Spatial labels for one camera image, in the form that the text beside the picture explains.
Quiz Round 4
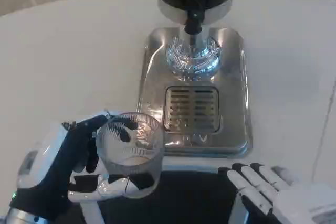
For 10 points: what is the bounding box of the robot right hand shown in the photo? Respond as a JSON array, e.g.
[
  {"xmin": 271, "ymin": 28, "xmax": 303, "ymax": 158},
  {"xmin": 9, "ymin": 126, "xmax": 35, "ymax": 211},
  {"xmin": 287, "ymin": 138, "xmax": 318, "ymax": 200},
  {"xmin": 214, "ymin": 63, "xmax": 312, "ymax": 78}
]
[{"xmin": 217, "ymin": 162, "xmax": 336, "ymax": 224}]

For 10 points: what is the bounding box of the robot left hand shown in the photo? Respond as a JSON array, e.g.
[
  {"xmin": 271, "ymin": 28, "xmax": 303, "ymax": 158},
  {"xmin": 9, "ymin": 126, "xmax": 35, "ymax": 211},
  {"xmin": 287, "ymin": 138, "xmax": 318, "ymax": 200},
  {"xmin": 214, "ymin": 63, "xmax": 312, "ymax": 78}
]
[{"xmin": 9, "ymin": 108, "xmax": 155, "ymax": 222}]

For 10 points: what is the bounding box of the clear ribbed glass cup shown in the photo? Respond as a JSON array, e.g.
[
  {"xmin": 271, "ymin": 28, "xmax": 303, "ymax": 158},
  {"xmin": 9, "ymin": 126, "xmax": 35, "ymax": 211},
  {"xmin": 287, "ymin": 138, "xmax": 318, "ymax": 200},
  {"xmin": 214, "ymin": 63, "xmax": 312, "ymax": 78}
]
[{"xmin": 96, "ymin": 112, "xmax": 165, "ymax": 200}]

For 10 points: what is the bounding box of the white counter support strut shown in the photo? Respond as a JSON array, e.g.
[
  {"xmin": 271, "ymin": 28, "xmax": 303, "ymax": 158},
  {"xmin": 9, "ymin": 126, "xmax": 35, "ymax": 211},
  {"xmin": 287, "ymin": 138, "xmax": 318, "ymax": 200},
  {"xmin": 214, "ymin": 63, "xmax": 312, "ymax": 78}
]
[
  {"xmin": 227, "ymin": 189, "xmax": 250, "ymax": 224},
  {"xmin": 80, "ymin": 199, "xmax": 103, "ymax": 224}
]

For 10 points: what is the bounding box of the steel drip tray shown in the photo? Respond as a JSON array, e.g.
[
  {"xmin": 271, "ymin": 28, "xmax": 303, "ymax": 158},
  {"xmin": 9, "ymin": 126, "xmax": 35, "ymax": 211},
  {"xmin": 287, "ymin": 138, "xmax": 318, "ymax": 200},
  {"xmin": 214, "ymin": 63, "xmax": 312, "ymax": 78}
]
[{"xmin": 136, "ymin": 27, "xmax": 254, "ymax": 158}]

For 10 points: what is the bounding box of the slotted steel tray grid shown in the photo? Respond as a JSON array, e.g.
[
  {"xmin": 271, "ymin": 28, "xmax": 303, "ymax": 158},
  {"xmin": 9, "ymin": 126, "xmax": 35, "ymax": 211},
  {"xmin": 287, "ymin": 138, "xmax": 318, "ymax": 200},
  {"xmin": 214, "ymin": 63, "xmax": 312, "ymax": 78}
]
[{"xmin": 164, "ymin": 85, "xmax": 221, "ymax": 133}]

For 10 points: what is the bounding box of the black dispenser tap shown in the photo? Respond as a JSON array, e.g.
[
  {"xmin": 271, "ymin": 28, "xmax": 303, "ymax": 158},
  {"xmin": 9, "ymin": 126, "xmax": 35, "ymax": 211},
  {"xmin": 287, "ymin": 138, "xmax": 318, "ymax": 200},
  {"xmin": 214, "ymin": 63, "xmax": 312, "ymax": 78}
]
[{"xmin": 183, "ymin": 0, "xmax": 205, "ymax": 46}]

